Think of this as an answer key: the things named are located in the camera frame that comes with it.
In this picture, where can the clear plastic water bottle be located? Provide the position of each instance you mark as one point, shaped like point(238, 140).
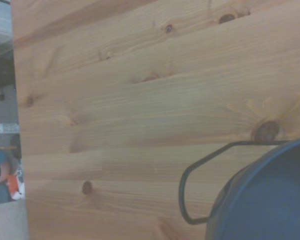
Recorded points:
point(8, 128)

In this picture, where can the clear plastic storage box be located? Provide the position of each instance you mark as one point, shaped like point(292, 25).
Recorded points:
point(0, 22)

